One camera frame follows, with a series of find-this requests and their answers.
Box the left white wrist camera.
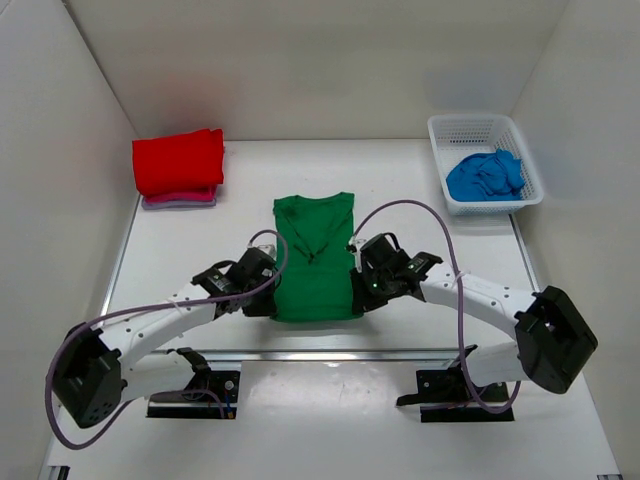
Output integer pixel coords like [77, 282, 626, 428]
[248, 243, 277, 259]

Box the purple cable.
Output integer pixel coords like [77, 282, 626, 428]
[351, 199, 522, 415]
[43, 229, 290, 451]

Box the green t-shirt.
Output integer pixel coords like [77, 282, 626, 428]
[271, 192, 358, 323]

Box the aluminium table rail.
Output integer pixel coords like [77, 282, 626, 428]
[109, 204, 536, 362]

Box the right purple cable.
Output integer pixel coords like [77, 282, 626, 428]
[351, 199, 522, 415]

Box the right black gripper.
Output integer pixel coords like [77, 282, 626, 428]
[350, 264, 395, 315]

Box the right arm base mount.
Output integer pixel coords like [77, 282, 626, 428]
[396, 359, 515, 423]

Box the blue crumpled t-shirt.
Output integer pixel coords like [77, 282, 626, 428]
[446, 149, 525, 202]

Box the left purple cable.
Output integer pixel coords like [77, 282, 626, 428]
[43, 229, 290, 451]

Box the lavender folded t-shirt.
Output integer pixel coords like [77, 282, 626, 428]
[142, 198, 216, 210]

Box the red folded t-shirt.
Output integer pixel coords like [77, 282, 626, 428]
[132, 129, 225, 196]

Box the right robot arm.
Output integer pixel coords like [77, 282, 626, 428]
[346, 233, 598, 401]

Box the white plastic basket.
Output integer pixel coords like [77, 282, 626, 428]
[428, 113, 544, 216]

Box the pink folded t-shirt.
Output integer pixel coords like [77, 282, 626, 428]
[144, 185, 217, 204]

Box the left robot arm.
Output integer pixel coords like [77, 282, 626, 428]
[50, 245, 276, 429]

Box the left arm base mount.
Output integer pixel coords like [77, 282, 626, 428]
[147, 348, 241, 420]

